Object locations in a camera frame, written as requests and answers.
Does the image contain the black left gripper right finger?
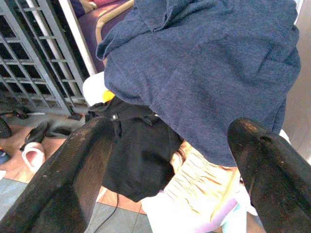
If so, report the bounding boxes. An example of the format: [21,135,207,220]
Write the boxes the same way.
[227,118,311,233]

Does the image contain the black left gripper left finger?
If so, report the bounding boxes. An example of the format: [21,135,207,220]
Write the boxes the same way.
[0,116,115,233]

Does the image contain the pink and white slipper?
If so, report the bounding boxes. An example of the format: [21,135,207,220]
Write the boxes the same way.
[21,142,46,173]

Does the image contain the black sandal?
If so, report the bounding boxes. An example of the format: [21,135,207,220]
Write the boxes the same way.
[45,126,80,138]
[19,120,49,151]

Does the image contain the cream pleated garment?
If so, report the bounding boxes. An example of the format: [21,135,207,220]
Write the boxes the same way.
[164,140,241,221]

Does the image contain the black fabric garment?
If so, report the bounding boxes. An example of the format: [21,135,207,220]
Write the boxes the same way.
[85,96,185,202]

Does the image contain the yellow round object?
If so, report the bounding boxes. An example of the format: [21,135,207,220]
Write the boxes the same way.
[102,89,116,102]

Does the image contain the grey metal grille gate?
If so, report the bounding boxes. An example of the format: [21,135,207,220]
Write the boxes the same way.
[0,0,90,117]

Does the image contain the dark blue knit garment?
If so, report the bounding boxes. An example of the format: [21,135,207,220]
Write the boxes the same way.
[96,0,302,167]

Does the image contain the purple cushioned rattan sofa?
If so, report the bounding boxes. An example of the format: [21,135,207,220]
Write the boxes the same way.
[70,0,136,73]

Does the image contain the black cable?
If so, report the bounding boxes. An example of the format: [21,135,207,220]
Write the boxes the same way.
[96,193,120,233]

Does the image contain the white door frame post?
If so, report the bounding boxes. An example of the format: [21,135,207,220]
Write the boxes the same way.
[58,0,98,76]

